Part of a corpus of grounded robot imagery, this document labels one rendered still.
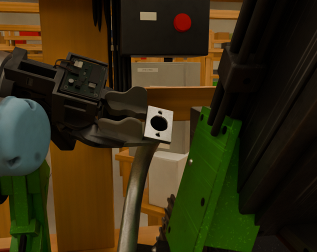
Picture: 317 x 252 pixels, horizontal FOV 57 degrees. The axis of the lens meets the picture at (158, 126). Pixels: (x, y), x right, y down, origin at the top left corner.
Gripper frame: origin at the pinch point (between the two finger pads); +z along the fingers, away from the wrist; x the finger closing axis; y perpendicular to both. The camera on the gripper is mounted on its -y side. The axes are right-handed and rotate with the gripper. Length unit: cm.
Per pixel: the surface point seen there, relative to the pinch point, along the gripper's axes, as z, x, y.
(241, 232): 12.1, -13.6, 3.1
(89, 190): -6.0, 0.9, -33.2
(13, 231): -17.3, -12.9, -23.2
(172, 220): 6.3, -10.9, -6.1
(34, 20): -281, 734, -653
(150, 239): 12.9, -5.4, -42.7
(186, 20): 3.0, 23.5, 3.5
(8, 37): -242, 463, -478
